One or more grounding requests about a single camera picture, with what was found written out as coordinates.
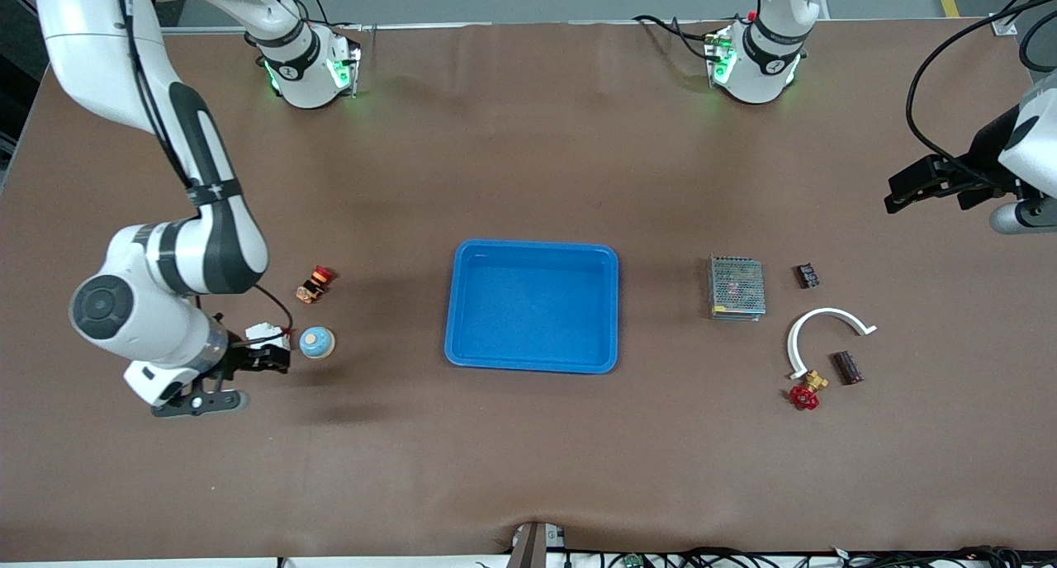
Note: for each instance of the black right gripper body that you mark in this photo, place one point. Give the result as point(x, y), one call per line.
point(239, 358)

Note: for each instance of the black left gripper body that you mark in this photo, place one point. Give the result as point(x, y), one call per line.
point(983, 153)

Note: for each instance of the light blue service bell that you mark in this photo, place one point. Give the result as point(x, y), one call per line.
point(316, 342)

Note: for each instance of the black cylindrical capacitor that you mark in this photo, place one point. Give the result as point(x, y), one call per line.
point(808, 276)
point(846, 367)

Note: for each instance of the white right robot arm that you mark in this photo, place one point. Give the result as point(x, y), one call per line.
point(157, 304)

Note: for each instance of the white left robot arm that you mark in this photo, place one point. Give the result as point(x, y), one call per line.
point(760, 64)

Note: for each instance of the white circuit breaker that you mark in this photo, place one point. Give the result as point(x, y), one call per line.
point(264, 335)

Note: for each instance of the white curved plastic clip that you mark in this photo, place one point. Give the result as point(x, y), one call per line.
point(826, 311)

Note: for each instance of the metal mesh power supply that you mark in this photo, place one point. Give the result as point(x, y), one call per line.
point(736, 287)

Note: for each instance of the brass valve red handwheel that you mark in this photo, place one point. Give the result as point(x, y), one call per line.
point(808, 390)

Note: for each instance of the blue plastic tray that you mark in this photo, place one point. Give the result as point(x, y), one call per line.
point(537, 312)

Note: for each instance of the orange red push button switch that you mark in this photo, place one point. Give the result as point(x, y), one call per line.
point(315, 284)

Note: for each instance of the aluminium frame corner profile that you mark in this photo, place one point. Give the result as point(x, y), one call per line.
point(1002, 25)

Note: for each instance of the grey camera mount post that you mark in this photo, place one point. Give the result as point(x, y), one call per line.
point(533, 545)

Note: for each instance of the aluminium table edge rail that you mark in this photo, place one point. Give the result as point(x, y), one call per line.
point(495, 25)

